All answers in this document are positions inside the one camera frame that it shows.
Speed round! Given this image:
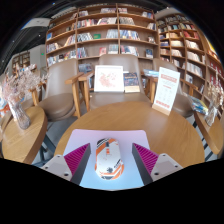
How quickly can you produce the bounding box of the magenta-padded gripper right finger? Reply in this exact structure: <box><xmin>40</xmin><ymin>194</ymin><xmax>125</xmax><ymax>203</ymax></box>
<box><xmin>131</xmin><ymin>143</ymin><xmax>184</xmax><ymax>186</ymax></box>

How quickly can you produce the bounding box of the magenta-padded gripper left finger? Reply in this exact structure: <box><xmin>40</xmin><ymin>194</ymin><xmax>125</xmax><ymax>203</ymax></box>
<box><xmin>41</xmin><ymin>143</ymin><xmax>92</xmax><ymax>186</ymax></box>

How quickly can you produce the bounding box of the white and orange computer mouse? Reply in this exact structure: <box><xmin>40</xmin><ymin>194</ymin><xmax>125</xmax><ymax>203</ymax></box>
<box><xmin>94</xmin><ymin>137</ymin><xmax>125</xmax><ymax>181</ymax></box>

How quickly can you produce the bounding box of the pastel pink-blue mouse pad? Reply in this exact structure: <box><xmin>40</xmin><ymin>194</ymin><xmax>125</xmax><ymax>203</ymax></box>
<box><xmin>63</xmin><ymin>129</ymin><xmax>151</xmax><ymax>191</ymax></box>

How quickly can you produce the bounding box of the round wooden side table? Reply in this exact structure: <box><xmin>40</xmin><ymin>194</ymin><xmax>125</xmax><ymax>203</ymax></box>
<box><xmin>194</xmin><ymin>110</ymin><xmax>224</xmax><ymax>158</ymax></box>
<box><xmin>0</xmin><ymin>105</ymin><xmax>57</xmax><ymax>167</ymax></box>

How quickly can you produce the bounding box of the white sign on wooden base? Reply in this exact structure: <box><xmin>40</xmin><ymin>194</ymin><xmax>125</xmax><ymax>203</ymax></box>
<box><xmin>151</xmin><ymin>66</ymin><xmax>181</xmax><ymax>116</ymax></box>

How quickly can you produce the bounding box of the stack of colourful books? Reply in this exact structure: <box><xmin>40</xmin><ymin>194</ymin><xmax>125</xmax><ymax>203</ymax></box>
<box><xmin>191</xmin><ymin>96</ymin><xmax>210</xmax><ymax>116</ymax></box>

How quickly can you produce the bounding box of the dark cover book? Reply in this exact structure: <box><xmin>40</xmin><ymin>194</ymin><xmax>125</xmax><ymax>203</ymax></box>
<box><xmin>123</xmin><ymin>72</ymin><xmax>141</xmax><ymax>94</ymax></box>

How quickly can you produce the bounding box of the teal book stack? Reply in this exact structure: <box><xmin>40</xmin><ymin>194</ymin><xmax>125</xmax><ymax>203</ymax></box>
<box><xmin>143</xmin><ymin>68</ymin><xmax>160</xmax><ymax>78</ymax></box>

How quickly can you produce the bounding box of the white framed picture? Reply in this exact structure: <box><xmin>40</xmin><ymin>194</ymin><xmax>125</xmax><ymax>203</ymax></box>
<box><xmin>93</xmin><ymin>64</ymin><xmax>125</xmax><ymax>93</ymax></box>

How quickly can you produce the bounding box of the small distant bookshelf unit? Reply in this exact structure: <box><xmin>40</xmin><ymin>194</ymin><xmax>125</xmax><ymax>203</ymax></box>
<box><xmin>11</xmin><ymin>50</ymin><xmax>32</xmax><ymax>73</ymax></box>

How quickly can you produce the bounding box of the wide wooden bookshelf unit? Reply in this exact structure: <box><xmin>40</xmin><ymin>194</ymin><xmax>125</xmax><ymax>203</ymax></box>
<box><xmin>44</xmin><ymin>3</ymin><xmax>159</xmax><ymax>69</ymax></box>

